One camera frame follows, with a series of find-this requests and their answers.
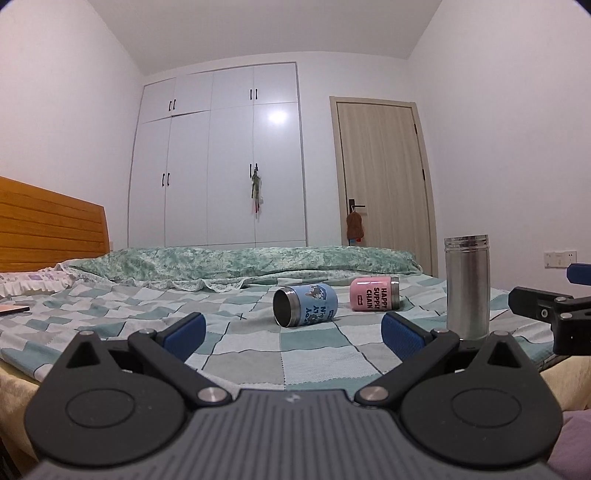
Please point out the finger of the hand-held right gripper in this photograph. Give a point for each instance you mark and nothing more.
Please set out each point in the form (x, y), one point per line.
(581, 273)
(535, 302)

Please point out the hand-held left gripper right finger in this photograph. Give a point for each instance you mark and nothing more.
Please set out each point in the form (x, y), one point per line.
(400, 336)

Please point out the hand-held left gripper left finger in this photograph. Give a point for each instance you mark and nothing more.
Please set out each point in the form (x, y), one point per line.
(185, 333)

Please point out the pink printed cup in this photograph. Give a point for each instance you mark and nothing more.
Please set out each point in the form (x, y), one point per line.
(373, 292)

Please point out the blue printed cup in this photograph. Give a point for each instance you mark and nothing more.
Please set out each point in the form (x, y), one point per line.
(311, 304)

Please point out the green checked bedsheet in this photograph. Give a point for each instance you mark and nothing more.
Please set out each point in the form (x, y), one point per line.
(138, 304)

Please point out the tall stainless steel tumbler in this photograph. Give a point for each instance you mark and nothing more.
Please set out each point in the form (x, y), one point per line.
(467, 286)

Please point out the green floral quilt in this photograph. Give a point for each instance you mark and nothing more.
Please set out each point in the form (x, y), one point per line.
(231, 263)

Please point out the purple cloth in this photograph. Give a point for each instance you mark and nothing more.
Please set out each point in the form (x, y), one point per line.
(575, 447)

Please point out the light wooden door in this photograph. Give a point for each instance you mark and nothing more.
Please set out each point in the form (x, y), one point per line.
(385, 184)

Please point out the green hanging ornament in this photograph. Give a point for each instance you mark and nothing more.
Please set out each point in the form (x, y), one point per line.
(256, 189)

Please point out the white floral pillow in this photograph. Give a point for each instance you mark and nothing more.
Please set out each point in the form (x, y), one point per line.
(27, 280)

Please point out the white wardrobe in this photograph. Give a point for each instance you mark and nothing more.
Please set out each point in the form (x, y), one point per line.
(217, 161)

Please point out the orange wooden headboard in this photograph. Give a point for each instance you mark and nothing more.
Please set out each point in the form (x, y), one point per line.
(46, 226)

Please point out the white wall socket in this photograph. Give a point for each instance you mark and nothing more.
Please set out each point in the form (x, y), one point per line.
(559, 258)

